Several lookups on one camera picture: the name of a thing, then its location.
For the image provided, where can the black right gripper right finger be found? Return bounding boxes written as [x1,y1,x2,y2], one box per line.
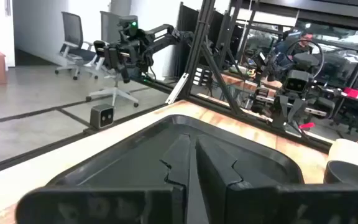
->
[196,136,358,224]

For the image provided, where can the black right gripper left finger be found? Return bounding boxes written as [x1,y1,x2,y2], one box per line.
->
[16,134,192,224]

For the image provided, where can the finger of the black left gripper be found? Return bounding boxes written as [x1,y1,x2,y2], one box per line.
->
[106,46,121,72]
[93,40,106,60]

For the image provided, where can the black bowl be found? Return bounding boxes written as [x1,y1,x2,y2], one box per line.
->
[323,160,358,185]

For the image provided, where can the white round plate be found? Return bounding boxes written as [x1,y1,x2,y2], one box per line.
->
[327,138,358,172]

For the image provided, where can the black plastic serving tray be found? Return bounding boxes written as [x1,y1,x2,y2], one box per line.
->
[47,114,305,189]

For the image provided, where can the grey mesh office chair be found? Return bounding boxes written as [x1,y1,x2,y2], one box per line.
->
[54,11,101,80]

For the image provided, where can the office chair with white base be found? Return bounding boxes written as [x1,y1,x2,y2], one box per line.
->
[85,11,140,108]

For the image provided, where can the silver metal strip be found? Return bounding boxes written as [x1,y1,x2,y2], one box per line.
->
[165,72,190,105]

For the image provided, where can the black partition panel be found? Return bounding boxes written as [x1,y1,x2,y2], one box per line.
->
[175,1,245,88]

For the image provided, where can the red box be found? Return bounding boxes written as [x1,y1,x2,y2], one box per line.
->
[343,87,358,99]

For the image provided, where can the person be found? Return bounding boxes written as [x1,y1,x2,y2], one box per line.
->
[275,30,323,68]

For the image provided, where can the small grey table camera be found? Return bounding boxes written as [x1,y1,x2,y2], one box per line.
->
[89,103,116,129]

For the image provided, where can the black aluminium table frame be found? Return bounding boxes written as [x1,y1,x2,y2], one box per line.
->
[0,0,335,180]

